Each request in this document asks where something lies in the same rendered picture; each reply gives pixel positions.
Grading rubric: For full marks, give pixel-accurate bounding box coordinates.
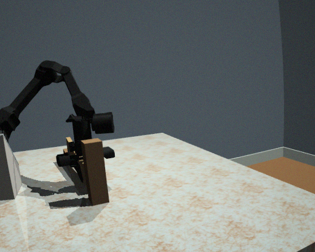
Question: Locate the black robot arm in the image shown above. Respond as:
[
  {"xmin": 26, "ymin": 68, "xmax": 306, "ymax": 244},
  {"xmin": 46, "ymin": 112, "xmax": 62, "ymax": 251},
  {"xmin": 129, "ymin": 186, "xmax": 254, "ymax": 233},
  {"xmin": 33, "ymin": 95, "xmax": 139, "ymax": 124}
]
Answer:
[{"xmin": 0, "ymin": 60, "xmax": 114, "ymax": 143}]

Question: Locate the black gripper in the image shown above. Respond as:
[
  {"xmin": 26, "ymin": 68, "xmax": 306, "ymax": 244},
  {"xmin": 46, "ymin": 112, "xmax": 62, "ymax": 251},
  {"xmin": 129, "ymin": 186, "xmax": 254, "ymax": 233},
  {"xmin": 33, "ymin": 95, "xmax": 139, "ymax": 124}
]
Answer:
[{"xmin": 56, "ymin": 135, "xmax": 115, "ymax": 183}]

